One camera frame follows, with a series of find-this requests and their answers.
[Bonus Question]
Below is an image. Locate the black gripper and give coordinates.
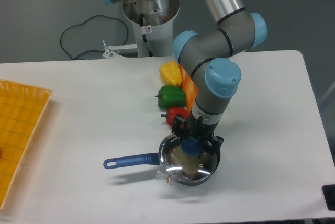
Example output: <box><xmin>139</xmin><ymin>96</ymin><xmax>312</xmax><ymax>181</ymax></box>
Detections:
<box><xmin>172</xmin><ymin>114</ymin><xmax>224</xmax><ymax>155</ymax></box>

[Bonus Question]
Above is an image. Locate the glass pot lid blue knob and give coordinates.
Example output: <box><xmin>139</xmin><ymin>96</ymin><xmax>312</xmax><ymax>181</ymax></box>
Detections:
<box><xmin>159</xmin><ymin>133</ymin><xmax>218</xmax><ymax>180</ymax></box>

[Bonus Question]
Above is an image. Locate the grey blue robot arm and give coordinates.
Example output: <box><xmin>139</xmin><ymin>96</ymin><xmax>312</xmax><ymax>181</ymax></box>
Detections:
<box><xmin>103</xmin><ymin>0</ymin><xmax>267</xmax><ymax>155</ymax></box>

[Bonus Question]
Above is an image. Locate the bread slice in plastic wrap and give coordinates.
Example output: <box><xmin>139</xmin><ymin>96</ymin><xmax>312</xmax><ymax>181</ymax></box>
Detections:
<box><xmin>157</xmin><ymin>146</ymin><xmax>217</xmax><ymax>185</ymax></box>

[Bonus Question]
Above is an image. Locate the red bell pepper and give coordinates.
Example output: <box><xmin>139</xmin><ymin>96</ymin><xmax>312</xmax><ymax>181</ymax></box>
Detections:
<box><xmin>161</xmin><ymin>107</ymin><xmax>189</xmax><ymax>126</ymax></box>

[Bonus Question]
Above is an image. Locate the green bell pepper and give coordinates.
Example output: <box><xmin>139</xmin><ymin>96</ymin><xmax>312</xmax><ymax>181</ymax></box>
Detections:
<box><xmin>156</xmin><ymin>85</ymin><xmax>186</xmax><ymax>109</ymax></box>

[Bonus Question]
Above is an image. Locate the orange baguette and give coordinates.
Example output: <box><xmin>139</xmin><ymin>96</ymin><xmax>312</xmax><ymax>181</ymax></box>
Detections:
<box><xmin>179</xmin><ymin>65</ymin><xmax>198</xmax><ymax>111</ymax></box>

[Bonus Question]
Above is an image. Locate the yellow bell pepper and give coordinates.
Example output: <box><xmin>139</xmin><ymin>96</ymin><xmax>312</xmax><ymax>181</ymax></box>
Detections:
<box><xmin>159</xmin><ymin>61</ymin><xmax>182</xmax><ymax>87</ymax></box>

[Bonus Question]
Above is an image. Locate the black object at table edge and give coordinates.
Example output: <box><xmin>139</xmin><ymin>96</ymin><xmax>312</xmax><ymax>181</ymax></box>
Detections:
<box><xmin>322</xmin><ymin>184</ymin><xmax>335</xmax><ymax>211</ymax></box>

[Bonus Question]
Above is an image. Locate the yellow plastic basket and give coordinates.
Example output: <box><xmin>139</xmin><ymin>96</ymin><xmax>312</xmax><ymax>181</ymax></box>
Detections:
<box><xmin>1</xmin><ymin>80</ymin><xmax>52</xmax><ymax>209</ymax></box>

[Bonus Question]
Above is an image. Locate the black pot blue handle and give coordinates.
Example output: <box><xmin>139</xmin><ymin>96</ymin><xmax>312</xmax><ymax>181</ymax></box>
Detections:
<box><xmin>103</xmin><ymin>150</ymin><xmax>221</xmax><ymax>186</ymax></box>

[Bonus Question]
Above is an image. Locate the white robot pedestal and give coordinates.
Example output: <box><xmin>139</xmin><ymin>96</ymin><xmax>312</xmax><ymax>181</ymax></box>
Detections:
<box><xmin>110</xmin><ymin>0</ymin><xmax>180</xmax><ymax>57</ymax></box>

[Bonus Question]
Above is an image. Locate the black cable on floor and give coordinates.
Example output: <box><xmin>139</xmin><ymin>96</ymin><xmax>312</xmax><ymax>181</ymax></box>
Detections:
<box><xmin>60</xmin><ymin>15</ymin><xmax>129</xmax><ymax>60</ymax></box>

